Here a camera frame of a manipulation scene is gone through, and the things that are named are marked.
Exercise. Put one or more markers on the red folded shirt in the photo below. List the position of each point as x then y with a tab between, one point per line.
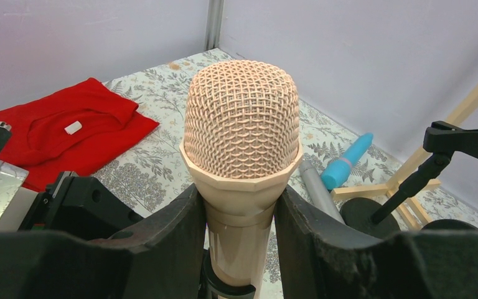
80	128

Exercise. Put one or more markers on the blue microphone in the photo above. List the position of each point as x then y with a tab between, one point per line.
338	171

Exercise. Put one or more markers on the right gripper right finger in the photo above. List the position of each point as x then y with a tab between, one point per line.
319	257

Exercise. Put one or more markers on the wooden clothes rack frame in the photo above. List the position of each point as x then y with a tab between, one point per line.
411	211

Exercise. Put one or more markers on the floral table mat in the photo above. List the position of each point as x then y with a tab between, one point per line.
151	174

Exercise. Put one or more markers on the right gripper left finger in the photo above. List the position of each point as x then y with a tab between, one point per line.
158	257

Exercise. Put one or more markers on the black mic stand tipped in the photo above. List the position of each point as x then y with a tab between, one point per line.
449	224

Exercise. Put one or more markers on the grey microphone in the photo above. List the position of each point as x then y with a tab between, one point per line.
320	196

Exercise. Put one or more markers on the black mic stand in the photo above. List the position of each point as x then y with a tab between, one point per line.
442	140
449	224
210	286

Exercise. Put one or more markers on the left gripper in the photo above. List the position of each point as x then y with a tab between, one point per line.
81	206

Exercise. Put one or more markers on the beige microphone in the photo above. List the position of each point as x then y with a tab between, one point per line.
241	145

